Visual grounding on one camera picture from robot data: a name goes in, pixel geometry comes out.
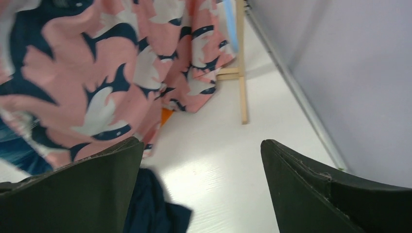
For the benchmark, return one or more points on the dark blue whale shorts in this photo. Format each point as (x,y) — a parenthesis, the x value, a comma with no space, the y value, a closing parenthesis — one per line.
(15,150)

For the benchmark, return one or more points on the pink shark print shorts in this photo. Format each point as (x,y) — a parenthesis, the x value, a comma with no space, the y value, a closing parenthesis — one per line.
(78,76)

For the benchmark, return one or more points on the wooden clothes rack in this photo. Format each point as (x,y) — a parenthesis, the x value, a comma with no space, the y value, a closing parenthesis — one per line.
(236,70)

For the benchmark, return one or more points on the orange shorts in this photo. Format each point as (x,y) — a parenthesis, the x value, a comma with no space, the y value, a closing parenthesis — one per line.
(165,115)

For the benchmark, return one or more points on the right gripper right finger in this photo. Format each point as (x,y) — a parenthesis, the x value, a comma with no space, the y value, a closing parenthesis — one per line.
(311,197)

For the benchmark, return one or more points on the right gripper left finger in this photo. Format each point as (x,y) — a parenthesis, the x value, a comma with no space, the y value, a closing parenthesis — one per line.
(91,195)

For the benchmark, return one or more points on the navy blue shorts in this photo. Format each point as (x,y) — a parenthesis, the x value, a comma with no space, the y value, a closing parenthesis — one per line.
(148,210)

